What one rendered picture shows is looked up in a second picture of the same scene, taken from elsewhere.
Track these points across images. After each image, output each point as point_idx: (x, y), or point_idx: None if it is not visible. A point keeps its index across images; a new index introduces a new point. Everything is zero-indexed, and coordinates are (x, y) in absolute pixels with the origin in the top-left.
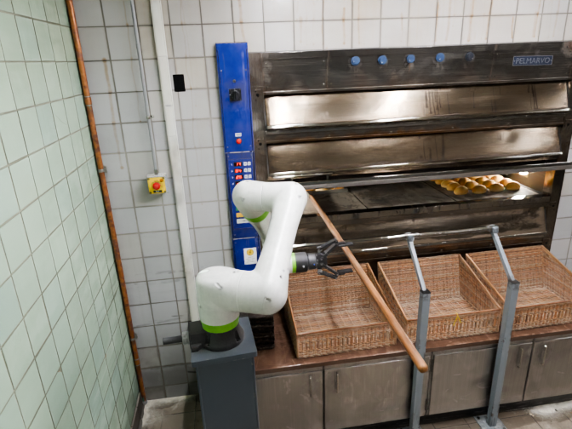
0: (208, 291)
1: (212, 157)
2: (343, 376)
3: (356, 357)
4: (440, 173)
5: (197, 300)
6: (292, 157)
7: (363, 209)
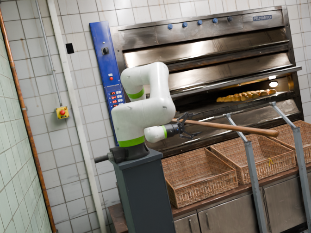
0: (122, 113)
1: (96, 91)
2: (211, 215)
3: (216, 199)
4: (233, 80)
5: (115, 125)
6: (145, 86)
7: None
